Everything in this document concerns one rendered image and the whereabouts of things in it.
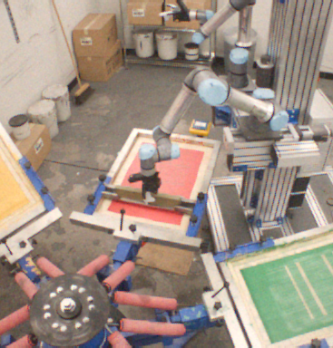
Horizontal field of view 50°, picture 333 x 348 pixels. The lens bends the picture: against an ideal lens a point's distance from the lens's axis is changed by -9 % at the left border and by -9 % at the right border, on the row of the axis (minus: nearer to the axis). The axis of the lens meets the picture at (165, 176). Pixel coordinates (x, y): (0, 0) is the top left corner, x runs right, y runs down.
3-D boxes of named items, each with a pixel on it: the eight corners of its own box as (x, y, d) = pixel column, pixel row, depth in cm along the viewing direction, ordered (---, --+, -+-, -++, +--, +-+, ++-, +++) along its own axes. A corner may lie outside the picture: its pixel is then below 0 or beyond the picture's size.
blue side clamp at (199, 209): (199, 199, 212) (199, 190, 208) (207, 201, 211) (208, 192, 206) (185, 242, 192) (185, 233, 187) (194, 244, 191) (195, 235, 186)
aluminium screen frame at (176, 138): (134, 132, 257) (133, 128, 254) (220, 145, 244) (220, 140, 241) (86, 219, 203) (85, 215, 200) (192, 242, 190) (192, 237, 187)
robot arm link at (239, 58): (227, 72, 234) (228, 53, 225) (231, 63, 243) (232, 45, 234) (245, 75, 231) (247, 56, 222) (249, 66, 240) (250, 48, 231)
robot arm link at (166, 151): (174, 135, 189) (152, 139, 188) (181, 149, 181) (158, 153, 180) (174, 147, 195) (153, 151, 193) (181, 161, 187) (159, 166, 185)
